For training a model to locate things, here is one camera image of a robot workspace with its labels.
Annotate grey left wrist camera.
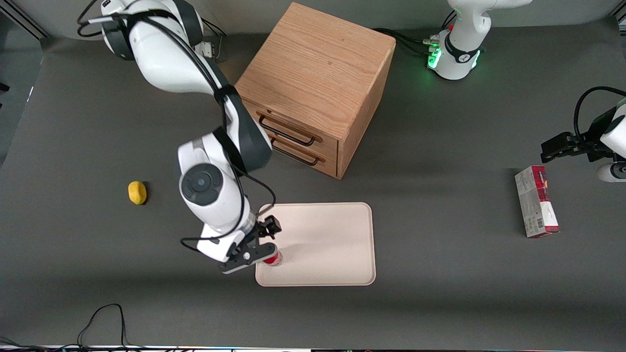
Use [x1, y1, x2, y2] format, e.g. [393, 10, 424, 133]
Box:
[597, 162, 626, 183]

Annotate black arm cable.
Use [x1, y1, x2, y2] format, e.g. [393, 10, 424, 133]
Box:
[574, 86, 626, 143]
[77, 0, 278, 251]

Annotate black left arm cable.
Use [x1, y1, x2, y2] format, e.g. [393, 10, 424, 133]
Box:
[574, 86, 626, 143]

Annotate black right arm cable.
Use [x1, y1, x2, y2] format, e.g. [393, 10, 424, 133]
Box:
[77, 0, 278, 251]

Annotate thin black cable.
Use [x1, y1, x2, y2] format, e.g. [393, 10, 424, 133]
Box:
[0, 336, 79, 351]
[77, 303, 148, 351]

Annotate wooden drawer cabinet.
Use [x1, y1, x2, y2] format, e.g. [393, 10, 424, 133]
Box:
[234, 2, 397, 180]

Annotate black right base cable bundle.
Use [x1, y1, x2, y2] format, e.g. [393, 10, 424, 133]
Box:
[200, 17, 229, 62]

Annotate beige rectangular tray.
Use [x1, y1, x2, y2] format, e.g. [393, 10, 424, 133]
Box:
[255, 202, 377, 287]

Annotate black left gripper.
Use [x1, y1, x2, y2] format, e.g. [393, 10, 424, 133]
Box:
[540, 109, 618, 164]

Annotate dark metal frame rail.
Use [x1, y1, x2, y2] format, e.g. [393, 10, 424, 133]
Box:
[0, 0, 50, 41]

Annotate red plaid cardboard box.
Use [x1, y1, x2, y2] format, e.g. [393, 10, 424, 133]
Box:
[514, 165, 560, 239]

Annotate wooden drawer front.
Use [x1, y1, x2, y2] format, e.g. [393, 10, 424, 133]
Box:
[271, 139, 339, 178]
[245, 100, 340, 160]

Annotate dark grey table mat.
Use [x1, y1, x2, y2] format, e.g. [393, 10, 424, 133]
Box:
[0, 19, 626, 349]

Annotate black left base cable bundle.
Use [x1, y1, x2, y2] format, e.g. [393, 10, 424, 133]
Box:
[374, 27, 441, 57]

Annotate black wire drawer handle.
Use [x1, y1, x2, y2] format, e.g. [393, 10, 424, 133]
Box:
[271, 137, 320, 166]
[257, 113, 317, 147]

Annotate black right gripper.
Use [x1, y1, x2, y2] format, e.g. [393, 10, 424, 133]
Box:
[233, 215, 283, 256]

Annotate yellow lemon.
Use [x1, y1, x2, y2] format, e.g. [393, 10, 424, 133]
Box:
[128, 181, 147, 205]

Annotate black base cable bundle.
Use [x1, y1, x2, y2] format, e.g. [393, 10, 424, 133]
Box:
[374, 27, 441, 57]
[200, 17, 229, 62]

